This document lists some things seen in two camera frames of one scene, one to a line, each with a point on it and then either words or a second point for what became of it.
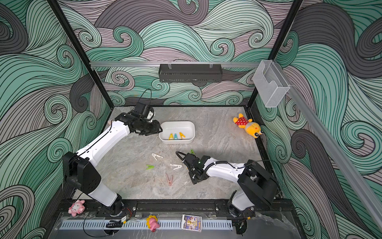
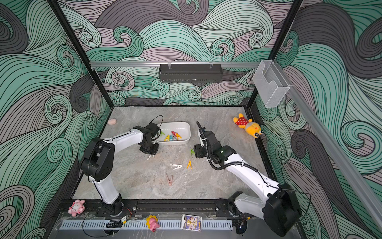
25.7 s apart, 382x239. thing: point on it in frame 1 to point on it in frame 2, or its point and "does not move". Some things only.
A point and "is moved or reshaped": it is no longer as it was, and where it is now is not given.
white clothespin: x=177 y=166 does not move
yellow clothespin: x=181 y=135 is moved or reshaped
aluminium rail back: x=174 y=63 does not move
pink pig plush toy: x=77 y=207 does not move
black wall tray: x=190 y=72 does not move
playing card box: x=191 y=222 does not move
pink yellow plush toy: x=152 y=222 does not move
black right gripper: x=193 y=179 to x=198 y=149
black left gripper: x=155 y=129 to x=153 y=152
